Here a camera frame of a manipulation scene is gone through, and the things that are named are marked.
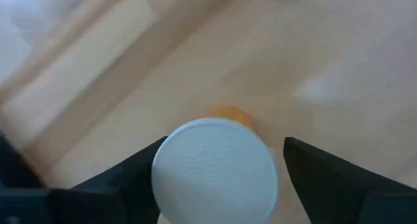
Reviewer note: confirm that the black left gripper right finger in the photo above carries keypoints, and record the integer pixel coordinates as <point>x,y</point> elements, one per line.
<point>342,198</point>

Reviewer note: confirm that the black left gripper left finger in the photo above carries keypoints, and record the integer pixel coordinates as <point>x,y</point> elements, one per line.
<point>97,204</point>

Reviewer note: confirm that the orange pill bottle white cap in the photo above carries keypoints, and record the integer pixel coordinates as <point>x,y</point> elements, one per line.
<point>215,168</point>

